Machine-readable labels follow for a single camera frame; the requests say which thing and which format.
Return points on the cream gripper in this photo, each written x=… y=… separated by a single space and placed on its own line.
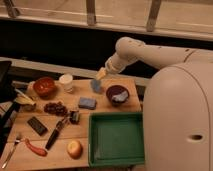
x=102 y=73

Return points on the small blue cup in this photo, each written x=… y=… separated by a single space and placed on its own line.
x=96 y=85

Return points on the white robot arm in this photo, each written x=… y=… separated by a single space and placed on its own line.
x=177 y=105

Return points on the green plastic tray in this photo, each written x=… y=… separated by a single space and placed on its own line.
x=115 y=139

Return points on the dark purple bowl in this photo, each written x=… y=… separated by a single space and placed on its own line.
x=114 y=90

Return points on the crumpled white wrapper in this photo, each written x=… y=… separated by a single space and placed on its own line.
x=120 y=97

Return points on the blue sponge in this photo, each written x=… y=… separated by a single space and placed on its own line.
x=87 y=103

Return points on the white paper cup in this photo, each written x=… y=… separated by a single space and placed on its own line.
x=66 y=80

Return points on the small dark can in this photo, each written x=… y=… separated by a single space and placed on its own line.
x=74 y=117

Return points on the bunch of dark grapes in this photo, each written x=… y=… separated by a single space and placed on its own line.
x=55 y=108

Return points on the red bowl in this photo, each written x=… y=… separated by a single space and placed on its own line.
x=44 y=86

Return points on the yellow apple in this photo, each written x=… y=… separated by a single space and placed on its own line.
x=74 y=149

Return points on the banana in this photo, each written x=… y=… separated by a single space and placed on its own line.
x=27 y=103

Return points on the black rectangular block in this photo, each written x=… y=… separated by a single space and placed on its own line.
x=37 y=126

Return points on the silver fork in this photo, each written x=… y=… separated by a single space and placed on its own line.
x=16 y=142

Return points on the black handled knife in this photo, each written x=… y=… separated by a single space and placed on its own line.
x=59 y=126

